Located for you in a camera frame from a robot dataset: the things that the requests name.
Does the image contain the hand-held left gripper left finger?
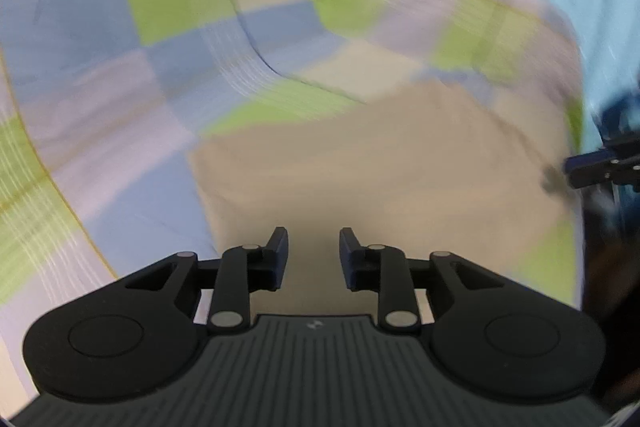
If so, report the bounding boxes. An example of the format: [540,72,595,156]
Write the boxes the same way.
[125,227,291,335]

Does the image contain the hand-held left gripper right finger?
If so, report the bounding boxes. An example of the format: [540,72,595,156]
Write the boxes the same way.
[339,227,501,335]

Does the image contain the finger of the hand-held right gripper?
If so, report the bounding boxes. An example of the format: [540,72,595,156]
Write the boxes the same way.
[565,134,640,192]

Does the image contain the beige garment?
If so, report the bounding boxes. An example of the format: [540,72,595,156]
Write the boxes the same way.
[190,79,581,308]

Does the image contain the plaid blue green sheet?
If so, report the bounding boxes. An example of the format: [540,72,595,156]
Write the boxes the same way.
[0,0,586,408]

